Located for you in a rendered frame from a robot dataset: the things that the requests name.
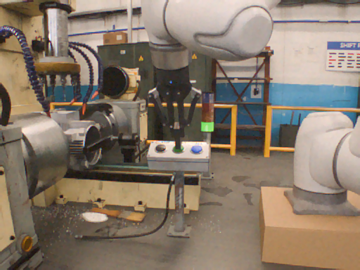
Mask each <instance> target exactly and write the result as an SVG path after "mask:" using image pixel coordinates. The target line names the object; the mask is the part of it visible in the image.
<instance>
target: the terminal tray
mask: <svg viewBox="0 0 360 270"><path fill-rule="evenodd" d="M50 115H51V118H52V120H54V121H55V122H57V124H58V125H60V128H61V129H62V130H63V131H67V130H68V129H69V124H70V123H71V122H72V121H79V111H50Z"/></svg>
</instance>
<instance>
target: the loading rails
mask: <svg viewBox="0 0 360 270"><path fill-rule="evenodd" d="M173 172H174V171H168V170H152V169H149V166H148V163H133V162H99V161H98V164H97V165H96V167H94V168H93V169H84V170H72V168H68V169H67V172H66V174H65V175H64V177H63V178H62V179H61V180H60V181H59V182H58V183H56V184H55V187H56V199H55V202H56V203H57V204H61V205H64V204H65V203H67V202H68V201H76V202H81V203H93V207H100V208H103V207H104V206H105V205H106V204H107V205H126V206H132V207H134V210H138V211H145V210H146V208H147V207H148V208H160V209H166V203H167V194H168V187H169V183H170V181H171V178H172V175H173ZM200 176H201V172H184V214H189V212H190V210H198V208H199V199H200ZM169 209H175V207H174V180H173V185H172V189H171V193H170V196H169Z"/></svg>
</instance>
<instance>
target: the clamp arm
mask: <svg viewBox="0 0 360 270"><path fill-rule="evenodd" d="M112 138H114V135H112V134H110V135H108V136H106V137H103V138H101V139H99V140H97V141H94V142H92V143H90V144H89V145H87V146H84V147H83V155H89V154H91V153H93V152H94V151H96V150H99V148H102V147H103V146H106V145H108V144H109V143H110V142H113V139H112Z"/></svg>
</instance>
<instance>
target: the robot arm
mask: <svg viewBox="0 0 360 270"><path fill-rule="evenodd" d="M279 1H281V0H141V13H142V16H143V24H144V27H145V29H146V32H147V34H148V38H149V47H150V53H151V57H152V58H151V62H152V64H153V65H154V66H155V71H156V76H157V86H156V87H155V88H154V89H151V90H149V94H148V97H149V99H150V100H151V101H152V102H153V105H154V107H155V109H156V111H157V114H158V115H157V116H158V117H159V118H160V121H161V123H162V126H163V127H166V126H167V127H169V131H170V136H171V137H172V138H174V142H175V149H179V150H181V146H182V138H184V137H185V127H190V126H191V122H192V120H193V113H194V111H195V107H196V103H197V101H198V99H199V98H200V97H201V93H202V91H201V90H200V89H194V88H193V87H192V84H191V81H190V73H189V64H190V63H191V61H192V53H191V51H195V52H196V53H199V54H203V55H204V56H207V57H209V58H213V59H217V60H225V61H243V60H247V59H251V58H253V57H255V56H257V54H260V52H261V51H263V49H265V46H266V45H267V44H268V42H269V41H270V38H271V33H272V32H273V24H274V22H273V18H272V15H271V12H270V11H271V9H272V8H274V7H275V6H276V5H278V4H279ZM190 92H191V97H192V101H191V105H190V108H189V111H188V118H187V120H185V119H184V99H185V98H186V97H187V95H188V94H189V93H190ZM158 93H159V94H160V95H161V96H162V97H163V98H164V99H165V100H166V102H167V115H166V113H165V111H164V108H163V105H162V103H161V100H160V98H159V96H158V95H159V94H158ZM173 101H176V102H177V110H178V118H179V122H175V120H174V106H173ZM167 117H168V119H167ZM357 119H358V120H357V122H356V125H355V127H354V129H353V123H352V121H351V120H350V119H349V118H348V117H347V116H346V115H343V114H342V113H341V112H313V113H310V114H309V115H307V117H306V118H304V119H303V122H302V123H301V125H300V128H299V129H298V133H297V137H296V140H295V155H294V170H293V176H294V184H293V189H285V190H284V192H283V194H284V195H285V196H286V197H287V198H288V200H289V201H290V203H291V206H292V207H293V213H294V214H298V215H306V214H324V215H328V214H330V215H348V216H353V217H358V216H359V215H360V209H358V208H357V207H355V206H353V205H352V204H351V203H350V202H349V201H348V200H347V190H348V191H351V192H354V193H356V194H359V195H360V116H359V117H358V118H357Z"/></svg>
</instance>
